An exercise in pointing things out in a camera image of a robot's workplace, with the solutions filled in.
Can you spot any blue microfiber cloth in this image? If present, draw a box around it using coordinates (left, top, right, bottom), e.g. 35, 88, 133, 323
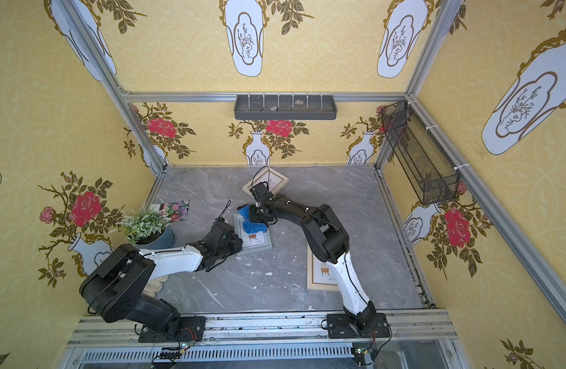
238, 204, 267, 235

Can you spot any grey-green picture frame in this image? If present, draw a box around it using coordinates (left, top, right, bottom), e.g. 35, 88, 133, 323
233, 214, 273, 256

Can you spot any beige picture frame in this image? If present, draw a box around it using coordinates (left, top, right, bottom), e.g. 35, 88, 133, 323
307, 247, 340, 292
242, 165, 289, 196

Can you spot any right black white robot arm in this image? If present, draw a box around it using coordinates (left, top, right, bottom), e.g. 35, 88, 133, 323
250, 192, 377, 335

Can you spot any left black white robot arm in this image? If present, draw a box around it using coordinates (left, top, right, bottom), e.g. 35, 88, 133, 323
79, 217, 243, 339

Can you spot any floral patterned box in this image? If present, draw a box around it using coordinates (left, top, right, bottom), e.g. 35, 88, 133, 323
150, 200, 190, 223

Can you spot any potted green plant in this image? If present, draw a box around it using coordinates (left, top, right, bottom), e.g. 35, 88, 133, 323
118, 209, 175, 250

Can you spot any beige work glove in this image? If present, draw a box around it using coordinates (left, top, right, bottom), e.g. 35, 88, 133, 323
142, 276, 168, 298

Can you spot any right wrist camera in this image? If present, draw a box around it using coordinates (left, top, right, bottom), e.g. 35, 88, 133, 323
250, 181, 274, 206

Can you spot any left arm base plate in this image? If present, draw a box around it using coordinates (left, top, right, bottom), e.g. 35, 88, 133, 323
138, 315, 207, 343

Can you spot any grey wall shelf tray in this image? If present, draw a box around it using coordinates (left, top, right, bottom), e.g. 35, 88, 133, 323
234, 93, 338, 121

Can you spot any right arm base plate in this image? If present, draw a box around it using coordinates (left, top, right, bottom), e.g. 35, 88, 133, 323
325, 313, 390, 339

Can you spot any black wire mesh basket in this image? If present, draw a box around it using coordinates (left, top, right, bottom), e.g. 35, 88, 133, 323
381, 101, 460, 205

